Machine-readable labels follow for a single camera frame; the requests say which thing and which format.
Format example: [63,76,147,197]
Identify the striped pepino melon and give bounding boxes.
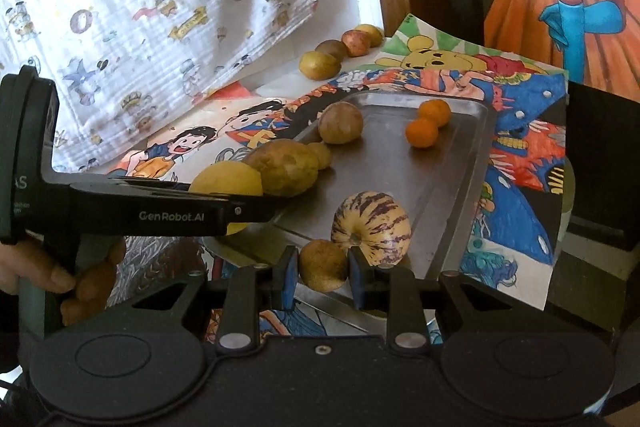
[331,191,412,265]

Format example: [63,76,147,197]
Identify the yellow lemon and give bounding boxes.
[188,159,265,237]

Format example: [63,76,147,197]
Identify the brown mango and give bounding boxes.
[243,139,319,197]

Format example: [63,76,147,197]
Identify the small brown round fruit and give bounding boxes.
[307,142,332,171]

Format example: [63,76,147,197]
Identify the small orange tangerine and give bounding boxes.
[405,118,439,148]
[418,98,451,128]

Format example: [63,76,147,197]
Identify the round tan striped melon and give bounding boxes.
[318,102,363,145]

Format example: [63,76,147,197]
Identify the yellow-green pear fruit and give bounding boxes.
[298,51,342,81]

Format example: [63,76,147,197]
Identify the brown kiwi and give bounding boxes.
[316,39,348,62]

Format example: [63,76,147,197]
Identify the person left hand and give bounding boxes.
[1,237,126,326]

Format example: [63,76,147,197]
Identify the dark metal baking tray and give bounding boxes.
[204,91,497,281]

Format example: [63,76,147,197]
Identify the colourful anime drawing sheets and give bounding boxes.
[115,18,566,308]

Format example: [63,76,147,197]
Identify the white cartoon print cloth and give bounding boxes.
[1,0,318,172]

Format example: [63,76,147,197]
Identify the red apple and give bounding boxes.
[341,29,371,57]

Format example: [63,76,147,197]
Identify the yellow fruit at back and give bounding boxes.
[356,24,384,48]

